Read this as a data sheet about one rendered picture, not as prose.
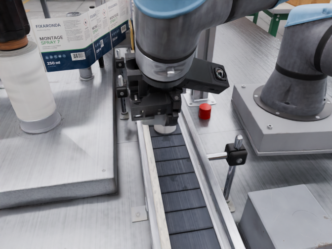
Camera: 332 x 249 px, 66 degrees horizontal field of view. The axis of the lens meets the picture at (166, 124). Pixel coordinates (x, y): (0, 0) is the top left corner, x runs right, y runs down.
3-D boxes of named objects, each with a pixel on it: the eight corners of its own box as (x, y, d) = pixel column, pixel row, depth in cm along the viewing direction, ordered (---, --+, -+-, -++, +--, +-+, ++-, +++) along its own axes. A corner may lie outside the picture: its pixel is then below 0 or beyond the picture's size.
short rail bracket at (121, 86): (119, 111, 73) (113, 73, 66) (129, 110, 74) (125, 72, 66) (119, 117, 71) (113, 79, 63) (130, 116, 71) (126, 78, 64)
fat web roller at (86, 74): (79, 74, 80) (65, 11, 69) (94, 73, 81) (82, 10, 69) (78, 81, 77) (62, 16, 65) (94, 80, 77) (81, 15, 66)
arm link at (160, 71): (191, 12, 32) (204, 66, 29) (185, 37, 36) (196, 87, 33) (131, 15, 31) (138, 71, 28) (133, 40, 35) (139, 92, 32)
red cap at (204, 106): (204, 121, 70) (205, 110, 68) (195, 115, 72) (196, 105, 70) (213, 116, 71) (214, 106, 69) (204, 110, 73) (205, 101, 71)
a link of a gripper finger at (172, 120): (161, 110, 50) (164, 88, 42) (170, 110, 50) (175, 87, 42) (164, 133, 48) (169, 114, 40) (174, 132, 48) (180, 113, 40)
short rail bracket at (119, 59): (117, 81, 87) (113, 47, 80) (136, 80, 88) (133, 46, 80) (117, 86, 85) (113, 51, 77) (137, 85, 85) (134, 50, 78)
